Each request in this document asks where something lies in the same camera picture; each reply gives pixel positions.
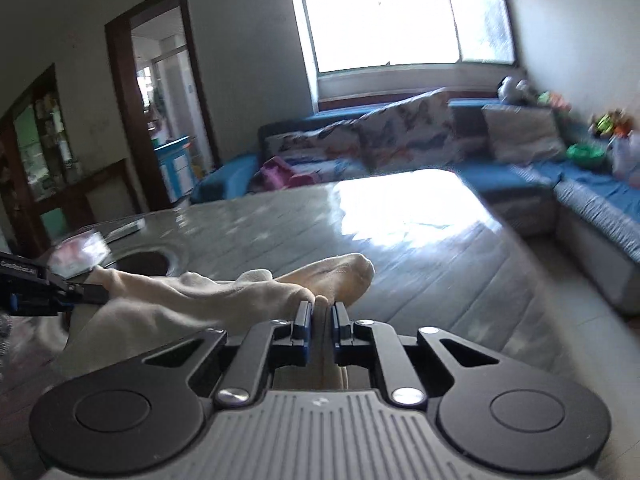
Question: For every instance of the grey cushion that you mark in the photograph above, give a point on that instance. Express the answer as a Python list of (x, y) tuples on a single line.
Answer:
[(522, 132)]

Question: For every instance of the wooden door frame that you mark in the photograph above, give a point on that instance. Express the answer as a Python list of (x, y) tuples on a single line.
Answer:
[(117, 110)]

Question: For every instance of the pink clothing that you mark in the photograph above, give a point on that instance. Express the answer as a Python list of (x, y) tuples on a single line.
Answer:
[(285, 175)]

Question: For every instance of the green toy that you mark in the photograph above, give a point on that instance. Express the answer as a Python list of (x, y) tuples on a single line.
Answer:
[(585, 156)]

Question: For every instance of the butterfly print cushion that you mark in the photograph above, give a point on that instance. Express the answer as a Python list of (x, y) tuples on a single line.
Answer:
[(405, 130), (315, 147)]

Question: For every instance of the white grey toy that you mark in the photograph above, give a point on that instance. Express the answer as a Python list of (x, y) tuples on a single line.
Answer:
[(512, 89)]

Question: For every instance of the white plastic bag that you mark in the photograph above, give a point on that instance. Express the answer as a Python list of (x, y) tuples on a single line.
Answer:
[(82, 255)]

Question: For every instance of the grey striped blanket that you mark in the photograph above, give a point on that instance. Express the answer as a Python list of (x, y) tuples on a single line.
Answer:
[(600, 215)]

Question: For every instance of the blue white cart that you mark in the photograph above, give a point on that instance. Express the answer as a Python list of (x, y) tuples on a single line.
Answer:
[(172, 165)]

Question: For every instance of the cream shirt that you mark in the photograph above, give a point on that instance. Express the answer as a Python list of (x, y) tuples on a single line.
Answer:
[(200, 300)]

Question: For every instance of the wooden glass display cabinet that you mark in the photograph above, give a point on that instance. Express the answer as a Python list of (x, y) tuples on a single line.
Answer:
[(100, 190)]

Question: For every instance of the blue sofa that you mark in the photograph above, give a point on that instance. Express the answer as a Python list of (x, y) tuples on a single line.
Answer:
[(500, 175)]

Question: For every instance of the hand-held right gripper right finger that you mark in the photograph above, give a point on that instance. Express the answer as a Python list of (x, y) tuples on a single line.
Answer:
[(340, 334)]

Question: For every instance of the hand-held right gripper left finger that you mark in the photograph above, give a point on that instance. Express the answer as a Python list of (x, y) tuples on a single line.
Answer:
[(303, 334)]

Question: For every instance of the grey remote control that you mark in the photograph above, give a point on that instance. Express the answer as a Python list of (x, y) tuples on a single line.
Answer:
[(125, 230)]

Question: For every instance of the white plastic jug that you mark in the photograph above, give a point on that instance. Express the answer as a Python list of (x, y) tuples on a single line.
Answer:
[(627, 160)]

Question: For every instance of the colourful toy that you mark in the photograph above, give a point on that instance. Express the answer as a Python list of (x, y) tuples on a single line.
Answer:
[(610, 124)]

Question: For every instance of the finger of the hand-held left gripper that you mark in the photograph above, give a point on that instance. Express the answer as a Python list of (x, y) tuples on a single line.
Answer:
[(85, 295)]

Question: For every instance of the black round hotplate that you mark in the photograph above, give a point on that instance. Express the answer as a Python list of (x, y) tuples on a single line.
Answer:
[(145, 264)]

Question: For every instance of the window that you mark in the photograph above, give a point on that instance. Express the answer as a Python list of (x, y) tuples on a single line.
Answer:
[(390, 15)]

